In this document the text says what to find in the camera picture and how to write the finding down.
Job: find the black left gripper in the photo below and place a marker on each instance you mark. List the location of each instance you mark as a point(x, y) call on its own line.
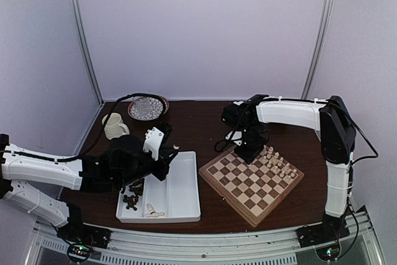
point(160, 173)

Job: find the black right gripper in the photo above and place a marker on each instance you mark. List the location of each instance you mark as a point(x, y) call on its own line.
point(250, 156)

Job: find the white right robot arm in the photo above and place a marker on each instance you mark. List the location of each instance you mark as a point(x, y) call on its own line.
point(329, 117)

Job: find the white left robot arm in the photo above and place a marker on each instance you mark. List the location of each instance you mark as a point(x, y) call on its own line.
point(20, 166)

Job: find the dark chess pieces pile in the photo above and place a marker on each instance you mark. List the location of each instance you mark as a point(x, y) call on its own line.
point(137, 191)

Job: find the light chess pieces pile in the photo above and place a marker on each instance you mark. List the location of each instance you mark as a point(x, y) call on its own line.
point(152, 213)

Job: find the wooden chess board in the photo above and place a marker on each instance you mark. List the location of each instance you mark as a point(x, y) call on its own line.
point(252, 190)

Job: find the white plastic tray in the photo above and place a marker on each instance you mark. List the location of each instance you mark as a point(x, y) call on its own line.
point(177, 196)

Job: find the patterned brown plate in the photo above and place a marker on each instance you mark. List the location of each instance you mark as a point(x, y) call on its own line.
point(158, 107)

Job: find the clear drinking glass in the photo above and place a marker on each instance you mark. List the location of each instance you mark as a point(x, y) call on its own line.
point(142, 105)

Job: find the cream ceramic mug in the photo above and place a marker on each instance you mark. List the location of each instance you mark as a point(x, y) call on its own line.
point(115, 127)

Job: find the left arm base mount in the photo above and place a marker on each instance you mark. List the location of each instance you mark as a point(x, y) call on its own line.
point(93, 237)

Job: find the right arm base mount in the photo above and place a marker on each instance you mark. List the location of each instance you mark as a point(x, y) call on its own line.
point(319, 234)

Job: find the right aluminium frame post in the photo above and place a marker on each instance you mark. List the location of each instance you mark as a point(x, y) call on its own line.
point(318, 47)

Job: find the aluminium frame post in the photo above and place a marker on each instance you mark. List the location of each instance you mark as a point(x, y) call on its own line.
point(82, 39)
point(318, 47)

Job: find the left aluminium frame post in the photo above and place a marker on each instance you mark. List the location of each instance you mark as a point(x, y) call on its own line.
point(82, 39)

